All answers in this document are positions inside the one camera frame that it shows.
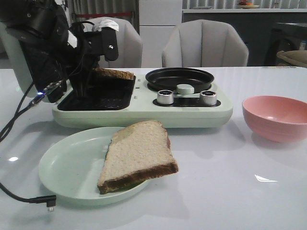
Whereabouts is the red barrier belt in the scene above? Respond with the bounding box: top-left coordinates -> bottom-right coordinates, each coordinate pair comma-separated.
74,11 -> 134,18

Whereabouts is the dark kitchen counter cabinet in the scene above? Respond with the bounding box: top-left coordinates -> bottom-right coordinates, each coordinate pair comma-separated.
182,9 -> 307,66

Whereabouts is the left silver control knob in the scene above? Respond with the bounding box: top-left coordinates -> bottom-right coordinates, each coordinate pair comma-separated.
156,90 -> 174,105

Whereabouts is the white refrigerator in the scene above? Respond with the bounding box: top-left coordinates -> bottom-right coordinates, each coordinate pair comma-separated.
139,0 -> 182,68

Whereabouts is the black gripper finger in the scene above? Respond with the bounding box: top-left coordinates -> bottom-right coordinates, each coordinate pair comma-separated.
69,38 -> 96,101
93,19 -> 119,61

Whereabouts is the mint green breakfast maker base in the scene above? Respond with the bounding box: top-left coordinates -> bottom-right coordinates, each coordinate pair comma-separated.
52,68 -> 233,129

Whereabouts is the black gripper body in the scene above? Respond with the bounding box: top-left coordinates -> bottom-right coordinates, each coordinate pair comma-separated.
65,21 -> 103,72

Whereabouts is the right grey upholstered chair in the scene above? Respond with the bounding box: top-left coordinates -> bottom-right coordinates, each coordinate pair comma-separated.
162,20 -> 249,68

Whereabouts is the silver control knob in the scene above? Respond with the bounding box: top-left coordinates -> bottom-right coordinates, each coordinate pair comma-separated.
199,91 -> 217,106
156,90 -> 174,105

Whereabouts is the right silver control knob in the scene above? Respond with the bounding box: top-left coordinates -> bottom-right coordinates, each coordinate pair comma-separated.
199,91 -> 217,106

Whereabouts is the pink plastic bowl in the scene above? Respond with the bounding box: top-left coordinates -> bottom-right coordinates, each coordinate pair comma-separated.
242,95 -> 307,143

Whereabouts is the grey upholstered chair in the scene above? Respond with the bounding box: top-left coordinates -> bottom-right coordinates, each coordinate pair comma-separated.
84,17 -> 143,69
162,20 -> 249,68

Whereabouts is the black round frying pan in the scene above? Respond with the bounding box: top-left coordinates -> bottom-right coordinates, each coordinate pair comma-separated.
145,68 -> 214,93

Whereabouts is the black usb cable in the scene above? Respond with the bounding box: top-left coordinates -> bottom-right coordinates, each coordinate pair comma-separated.
0,81 -> 57,213

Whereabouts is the mint green plate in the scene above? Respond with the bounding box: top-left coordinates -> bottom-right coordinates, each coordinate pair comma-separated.
38,127 -> 149,207

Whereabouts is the mint green hinged lid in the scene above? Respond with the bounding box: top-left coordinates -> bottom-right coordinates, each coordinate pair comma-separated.
0,23 -> 33,92

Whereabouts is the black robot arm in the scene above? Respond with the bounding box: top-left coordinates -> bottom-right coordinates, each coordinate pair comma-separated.
0,0 -> 118,103

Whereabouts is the fruit plate on counter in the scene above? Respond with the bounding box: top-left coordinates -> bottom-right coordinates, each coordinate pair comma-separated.
237,0 -> 260,9

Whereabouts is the left grey upholstered chair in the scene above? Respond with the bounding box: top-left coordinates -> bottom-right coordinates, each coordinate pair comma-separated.
84,17 -> 143,69

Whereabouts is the bread slice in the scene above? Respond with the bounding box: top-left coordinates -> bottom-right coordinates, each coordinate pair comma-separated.
93,68 -> 134,80
97,120 -> 178,194

